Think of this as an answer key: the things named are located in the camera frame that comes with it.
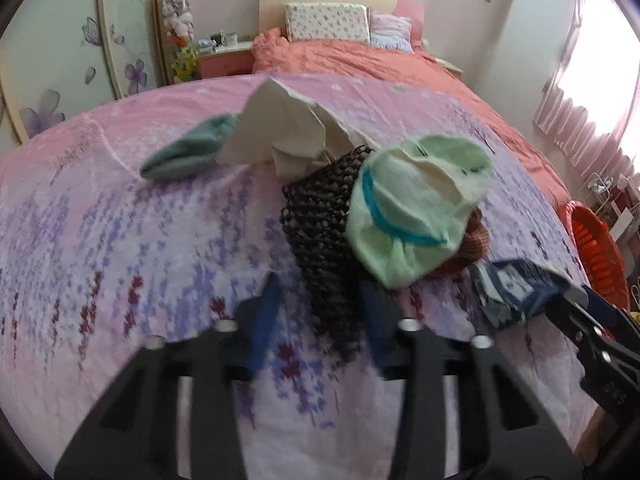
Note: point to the cream white cloth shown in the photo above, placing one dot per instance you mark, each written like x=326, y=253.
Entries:
x=280, y=120

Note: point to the yellow green plush toy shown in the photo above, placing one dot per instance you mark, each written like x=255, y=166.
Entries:
x=182, y=62

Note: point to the black patterned cloth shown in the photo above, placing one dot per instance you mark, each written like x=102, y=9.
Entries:
x=320, y=220

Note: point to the pink curtain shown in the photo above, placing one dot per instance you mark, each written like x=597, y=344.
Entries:
x=590, y=135

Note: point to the brown knit cloth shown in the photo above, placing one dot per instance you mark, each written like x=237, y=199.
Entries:
x=472, y=242

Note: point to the striped pink pillow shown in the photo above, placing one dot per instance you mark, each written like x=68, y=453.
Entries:
x=390, y=32

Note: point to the orange plastic laundry basket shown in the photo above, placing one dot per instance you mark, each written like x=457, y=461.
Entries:
x=595, y=245

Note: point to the floral pink tablecloth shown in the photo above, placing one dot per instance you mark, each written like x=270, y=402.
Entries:
x=150, y=240

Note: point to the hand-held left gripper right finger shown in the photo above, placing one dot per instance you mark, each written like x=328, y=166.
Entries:
x=377, y=320

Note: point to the coral duvet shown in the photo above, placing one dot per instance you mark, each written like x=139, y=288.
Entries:
x=400, y=67

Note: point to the grey green sock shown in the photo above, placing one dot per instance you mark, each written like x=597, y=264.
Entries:
x=185, y=152

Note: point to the floral white pillow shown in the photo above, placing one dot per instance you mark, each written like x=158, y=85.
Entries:
x=325, y=22

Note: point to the light green cloth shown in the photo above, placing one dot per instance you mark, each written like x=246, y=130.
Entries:
x=415, y=200

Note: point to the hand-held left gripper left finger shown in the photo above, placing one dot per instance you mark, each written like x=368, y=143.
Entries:
x=265, y=320

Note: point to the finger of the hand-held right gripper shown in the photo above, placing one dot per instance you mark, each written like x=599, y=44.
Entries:
x=600, y=365
x=602, y=310

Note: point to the wardrobe with flower doors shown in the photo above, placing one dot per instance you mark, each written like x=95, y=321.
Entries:
x=125, y=35

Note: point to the blue patterned cloth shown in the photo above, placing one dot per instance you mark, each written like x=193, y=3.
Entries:
x=515, y=290

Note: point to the hanging plush toy bundle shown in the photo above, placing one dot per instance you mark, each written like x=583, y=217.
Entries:
x=176, y=10

